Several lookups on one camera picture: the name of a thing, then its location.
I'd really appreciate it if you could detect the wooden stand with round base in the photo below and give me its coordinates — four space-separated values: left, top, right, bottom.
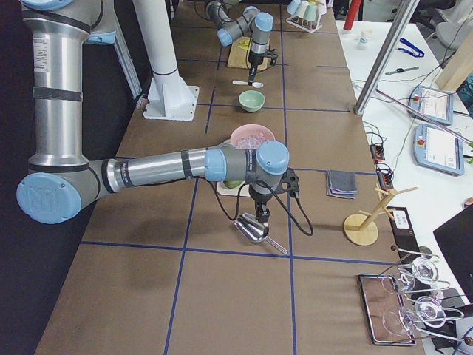
343 185 417 246

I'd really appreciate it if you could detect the wine glass near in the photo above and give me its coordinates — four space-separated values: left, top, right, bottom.
381 296 464 336

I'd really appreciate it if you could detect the near teach pendant tablet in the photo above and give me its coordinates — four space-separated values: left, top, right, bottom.
413 124 465 176

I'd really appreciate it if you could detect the metal glass rack tray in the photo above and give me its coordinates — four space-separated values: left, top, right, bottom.
358 274 416 347

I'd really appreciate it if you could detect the white cup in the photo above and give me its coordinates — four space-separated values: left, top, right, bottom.
294 0 309 18

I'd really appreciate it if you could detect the bamboo cutting board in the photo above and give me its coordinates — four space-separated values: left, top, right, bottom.
227 36 251 70

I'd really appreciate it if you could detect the aluminium frame post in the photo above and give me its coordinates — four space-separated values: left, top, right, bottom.
353 0 419 115

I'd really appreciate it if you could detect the pile of clear ice cubes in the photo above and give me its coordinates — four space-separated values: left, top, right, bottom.
236 134 268 149

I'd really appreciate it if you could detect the metal ice scoop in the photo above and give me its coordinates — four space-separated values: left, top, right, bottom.
234 212 288 255

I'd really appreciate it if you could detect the white plastic spoon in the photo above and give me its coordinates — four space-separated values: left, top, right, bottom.
232 80 264 89

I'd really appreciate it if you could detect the teach pendant tablet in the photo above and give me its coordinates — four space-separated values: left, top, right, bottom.
413 124 465 176
409 85 453 126

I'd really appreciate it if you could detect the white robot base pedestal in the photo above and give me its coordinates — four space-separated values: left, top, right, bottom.
133 0 200 121

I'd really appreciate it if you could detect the grey folded cloth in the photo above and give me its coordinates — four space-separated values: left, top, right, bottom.
326 170 358 200

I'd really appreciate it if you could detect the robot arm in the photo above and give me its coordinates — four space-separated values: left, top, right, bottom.
16 1 290 224
205 1 278 86

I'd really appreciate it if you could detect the metal cup rack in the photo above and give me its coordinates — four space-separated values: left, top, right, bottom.
286 13 323 33

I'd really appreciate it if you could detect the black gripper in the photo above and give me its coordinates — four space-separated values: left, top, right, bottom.
248 51 263 87
248 183 273 223

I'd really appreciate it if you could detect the paper cup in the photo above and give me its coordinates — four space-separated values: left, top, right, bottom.
358 29 372 50

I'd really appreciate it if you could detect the wine glass far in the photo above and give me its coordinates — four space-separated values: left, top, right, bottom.
380 254 450 297

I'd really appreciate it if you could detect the pink bowl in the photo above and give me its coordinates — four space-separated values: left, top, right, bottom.
230 124 276 149

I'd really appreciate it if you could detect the green lime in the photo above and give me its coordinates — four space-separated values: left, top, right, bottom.
222 180 244 189

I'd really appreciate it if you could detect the smart watch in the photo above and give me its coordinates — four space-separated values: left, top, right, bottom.
385 67 419 75

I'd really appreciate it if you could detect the cream tray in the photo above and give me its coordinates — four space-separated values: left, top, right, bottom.
217 182 249 197

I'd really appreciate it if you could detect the far teach pendant tablet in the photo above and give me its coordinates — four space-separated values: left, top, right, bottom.
409 85 453 126

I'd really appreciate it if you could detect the wine glass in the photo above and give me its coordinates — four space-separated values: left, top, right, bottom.
380 254 450 297
381 296 464 336

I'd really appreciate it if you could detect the green bowl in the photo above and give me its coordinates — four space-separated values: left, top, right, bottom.
238 90 265 112

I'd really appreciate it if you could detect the red cylinder bottle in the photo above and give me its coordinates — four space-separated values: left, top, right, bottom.
343 0 363 31

